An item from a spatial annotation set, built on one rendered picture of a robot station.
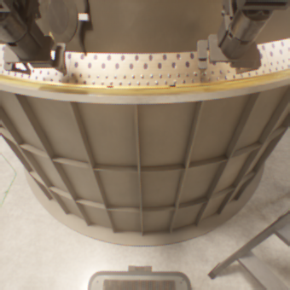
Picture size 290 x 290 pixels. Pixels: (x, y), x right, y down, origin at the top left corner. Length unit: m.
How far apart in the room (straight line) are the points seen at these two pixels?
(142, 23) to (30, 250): 1.52
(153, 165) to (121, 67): 0.43
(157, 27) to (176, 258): 1.32
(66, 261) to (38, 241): 0.25
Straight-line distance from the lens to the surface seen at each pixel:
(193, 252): 1.56
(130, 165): 0.85
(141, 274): 1.25
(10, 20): 0.48
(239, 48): 0.49
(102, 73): 0.59
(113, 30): 0.61
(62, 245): 1.64
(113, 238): 1.54
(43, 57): 0.53
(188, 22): 0.62
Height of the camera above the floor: 1.48
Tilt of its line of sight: 48 degrees down
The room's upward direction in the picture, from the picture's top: 1 degrees counter-clockwise
